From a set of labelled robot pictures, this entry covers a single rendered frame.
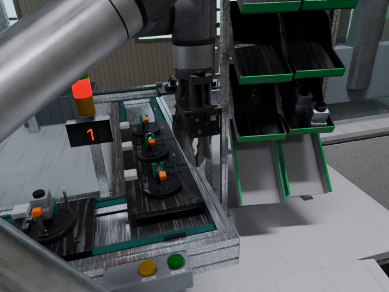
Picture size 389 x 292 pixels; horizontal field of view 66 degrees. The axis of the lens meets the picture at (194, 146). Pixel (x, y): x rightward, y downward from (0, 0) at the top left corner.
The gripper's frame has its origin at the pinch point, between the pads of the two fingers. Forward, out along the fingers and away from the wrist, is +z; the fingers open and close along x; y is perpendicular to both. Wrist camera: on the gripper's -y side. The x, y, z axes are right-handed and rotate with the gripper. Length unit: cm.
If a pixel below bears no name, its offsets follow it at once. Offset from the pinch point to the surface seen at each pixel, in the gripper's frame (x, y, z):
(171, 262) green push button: -7.5, 2.1, 26.1
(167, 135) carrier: 4, -72, 26
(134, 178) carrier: -13.8, -38.4, 25.8
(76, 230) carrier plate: -31.3, -16.5, 26.3
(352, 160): 108, -68, 55
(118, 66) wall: -15, -387, 54
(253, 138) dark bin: 19.0, -12.0, 3.2
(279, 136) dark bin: 25.9, -10.7, 3.0
